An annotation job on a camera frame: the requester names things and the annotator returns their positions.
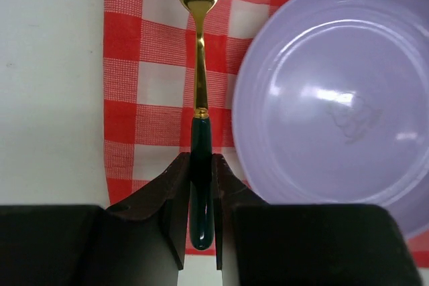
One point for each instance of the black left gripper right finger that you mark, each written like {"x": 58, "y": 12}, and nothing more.
{"x": 229, "y": 194}

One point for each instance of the purple plastic plate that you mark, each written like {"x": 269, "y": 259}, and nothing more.
{"x": 331, "y": 106}

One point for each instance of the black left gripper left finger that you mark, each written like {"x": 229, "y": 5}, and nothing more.
{"x": 167, "y": 195}

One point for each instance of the red white checkered cloth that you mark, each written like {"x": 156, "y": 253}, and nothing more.
{"x": 148, "y": 75}

